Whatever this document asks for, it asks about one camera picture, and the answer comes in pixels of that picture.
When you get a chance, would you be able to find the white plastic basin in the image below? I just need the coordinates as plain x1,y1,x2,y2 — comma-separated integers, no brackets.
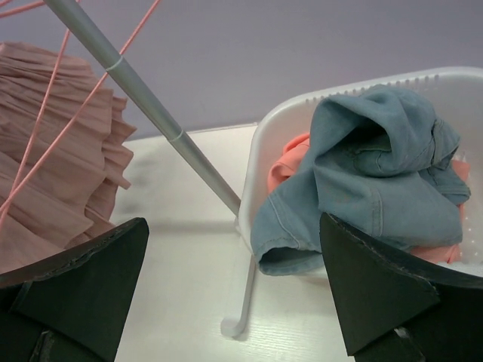
238,67,482,277

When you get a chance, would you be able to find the dusty pink dress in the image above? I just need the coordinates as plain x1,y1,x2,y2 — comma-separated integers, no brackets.
1,42,134,272

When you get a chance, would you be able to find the coral pink skirt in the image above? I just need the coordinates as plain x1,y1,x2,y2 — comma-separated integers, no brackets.
266,133,462,264

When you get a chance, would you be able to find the pink denim skirt hanger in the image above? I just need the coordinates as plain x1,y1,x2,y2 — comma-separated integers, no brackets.
1,29,70,226

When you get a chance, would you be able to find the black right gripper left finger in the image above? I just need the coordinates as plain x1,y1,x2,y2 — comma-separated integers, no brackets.
1,217,149,361

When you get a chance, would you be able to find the white clothes rack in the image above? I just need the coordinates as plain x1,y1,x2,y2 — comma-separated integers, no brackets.
45,1,255,339

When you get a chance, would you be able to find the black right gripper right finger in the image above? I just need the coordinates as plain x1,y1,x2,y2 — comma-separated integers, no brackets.
320,213,482,361

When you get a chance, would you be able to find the blue denim skirt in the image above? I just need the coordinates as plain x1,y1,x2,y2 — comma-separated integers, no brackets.
251,85,471,276

